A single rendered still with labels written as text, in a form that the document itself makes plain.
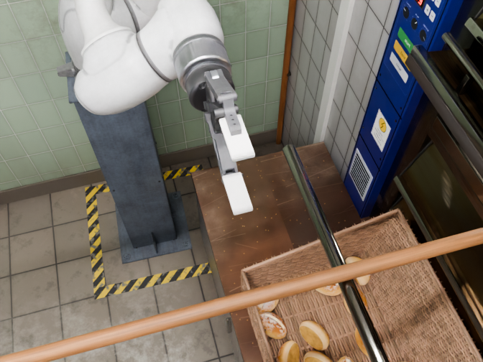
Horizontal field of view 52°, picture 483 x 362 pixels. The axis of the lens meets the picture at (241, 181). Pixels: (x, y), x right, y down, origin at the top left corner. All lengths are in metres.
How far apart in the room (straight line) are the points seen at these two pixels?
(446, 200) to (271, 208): 0.64
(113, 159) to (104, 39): 0.90
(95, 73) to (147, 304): 1.47
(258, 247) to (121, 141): 0.57
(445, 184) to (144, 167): 1.02
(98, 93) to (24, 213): 1.73
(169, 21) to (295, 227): 1.00
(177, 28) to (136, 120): 0.81
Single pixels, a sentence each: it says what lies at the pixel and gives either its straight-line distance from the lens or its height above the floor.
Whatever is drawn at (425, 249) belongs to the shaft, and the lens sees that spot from 1.01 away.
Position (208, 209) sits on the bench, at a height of 0.58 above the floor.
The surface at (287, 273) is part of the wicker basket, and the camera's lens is 1.58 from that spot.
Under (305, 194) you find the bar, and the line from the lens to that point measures 1.06.
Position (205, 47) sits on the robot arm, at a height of 1.54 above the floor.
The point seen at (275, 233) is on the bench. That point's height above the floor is 0.58.
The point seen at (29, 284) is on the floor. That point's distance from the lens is 2.41.
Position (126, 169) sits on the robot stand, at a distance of 1.82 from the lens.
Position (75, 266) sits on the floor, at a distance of 2.38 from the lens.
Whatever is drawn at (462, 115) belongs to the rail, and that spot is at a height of 1.43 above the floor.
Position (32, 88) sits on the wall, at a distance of 2.09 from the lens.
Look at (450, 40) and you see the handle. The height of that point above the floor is 1.46.
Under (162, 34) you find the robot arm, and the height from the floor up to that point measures 1.52.
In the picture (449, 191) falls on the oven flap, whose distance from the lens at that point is 1.31.
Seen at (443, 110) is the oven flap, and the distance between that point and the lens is 0.96.
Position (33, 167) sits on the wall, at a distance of 2.46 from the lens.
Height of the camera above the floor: 2.07
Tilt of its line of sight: 56 degrees down
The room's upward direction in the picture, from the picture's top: straight up
